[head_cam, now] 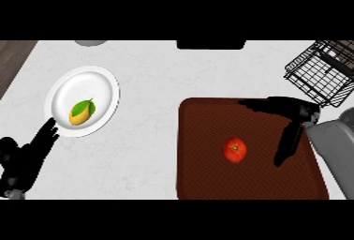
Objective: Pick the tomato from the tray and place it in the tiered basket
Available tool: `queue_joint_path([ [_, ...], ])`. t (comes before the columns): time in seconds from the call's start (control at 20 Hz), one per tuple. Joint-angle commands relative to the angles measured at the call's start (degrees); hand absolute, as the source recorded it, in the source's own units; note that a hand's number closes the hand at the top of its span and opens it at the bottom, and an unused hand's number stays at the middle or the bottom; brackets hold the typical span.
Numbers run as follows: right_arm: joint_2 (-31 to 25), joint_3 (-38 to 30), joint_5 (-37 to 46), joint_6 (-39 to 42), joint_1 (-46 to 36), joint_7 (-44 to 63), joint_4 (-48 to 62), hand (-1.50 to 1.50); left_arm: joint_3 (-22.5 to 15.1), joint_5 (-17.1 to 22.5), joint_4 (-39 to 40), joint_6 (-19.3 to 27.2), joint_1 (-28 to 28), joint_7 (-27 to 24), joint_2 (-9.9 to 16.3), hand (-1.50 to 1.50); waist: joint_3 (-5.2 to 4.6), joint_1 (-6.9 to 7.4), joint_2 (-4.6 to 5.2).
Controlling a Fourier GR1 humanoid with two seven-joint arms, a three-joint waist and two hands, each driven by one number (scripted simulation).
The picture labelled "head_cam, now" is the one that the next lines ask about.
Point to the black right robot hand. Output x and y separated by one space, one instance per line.
295 125

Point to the yellow lemon with green leaf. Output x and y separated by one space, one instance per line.
81 113

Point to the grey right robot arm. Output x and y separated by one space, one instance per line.
335 150

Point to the white oval plate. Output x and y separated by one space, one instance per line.
81 93

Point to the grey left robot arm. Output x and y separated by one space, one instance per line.
14 194

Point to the black appliance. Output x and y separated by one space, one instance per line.
211 44

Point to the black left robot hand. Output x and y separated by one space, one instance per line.
26 153

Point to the grey round object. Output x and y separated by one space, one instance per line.
90 42

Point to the red tomato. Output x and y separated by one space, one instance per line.
233 150

